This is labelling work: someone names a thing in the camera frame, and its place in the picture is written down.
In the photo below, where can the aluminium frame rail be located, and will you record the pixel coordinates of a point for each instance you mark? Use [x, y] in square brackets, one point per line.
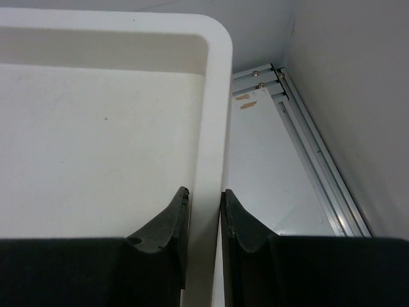
[333, 194]
[265, 76]

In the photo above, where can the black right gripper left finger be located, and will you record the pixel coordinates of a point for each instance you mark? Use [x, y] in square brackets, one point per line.
[147, 268]

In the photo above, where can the aluminium frame rail right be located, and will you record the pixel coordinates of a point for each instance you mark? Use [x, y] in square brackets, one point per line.
[333, 194]

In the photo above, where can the white three-drawer storage box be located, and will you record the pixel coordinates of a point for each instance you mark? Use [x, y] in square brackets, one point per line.
[104, 115]

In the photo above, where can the aluminium frame rail back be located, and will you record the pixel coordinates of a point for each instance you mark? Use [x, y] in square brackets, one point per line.
[265, 76]

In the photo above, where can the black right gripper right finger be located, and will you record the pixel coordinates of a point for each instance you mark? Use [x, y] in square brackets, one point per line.
[262, 268]

